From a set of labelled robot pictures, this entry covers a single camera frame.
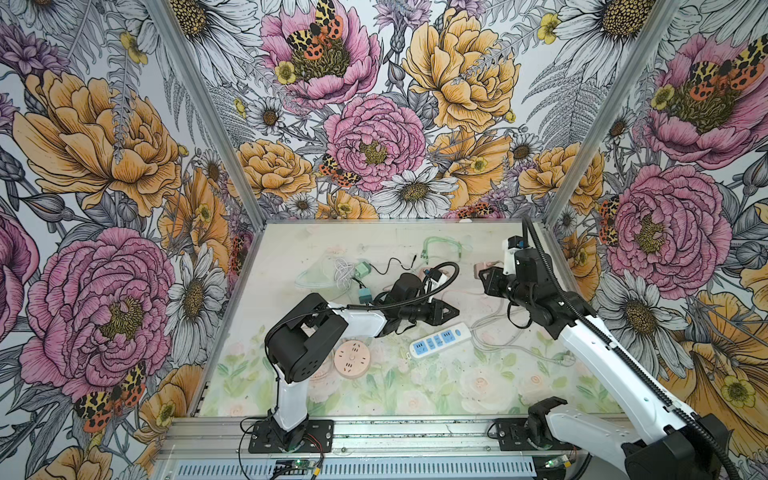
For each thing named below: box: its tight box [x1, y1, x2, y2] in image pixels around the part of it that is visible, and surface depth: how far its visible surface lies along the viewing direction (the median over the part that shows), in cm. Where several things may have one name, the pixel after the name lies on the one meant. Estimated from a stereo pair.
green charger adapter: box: [354, 261, 372, 278], surface depth 107 cm
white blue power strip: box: [409, 322, 473, 358], surface depth 89 cm
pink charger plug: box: [473, 261, 495, 280], surface depth 81 cm
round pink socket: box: [333, 340, 371, 378], surface depth 86 cm
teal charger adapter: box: [358, 287, 373, 305], surface depth 100 cm
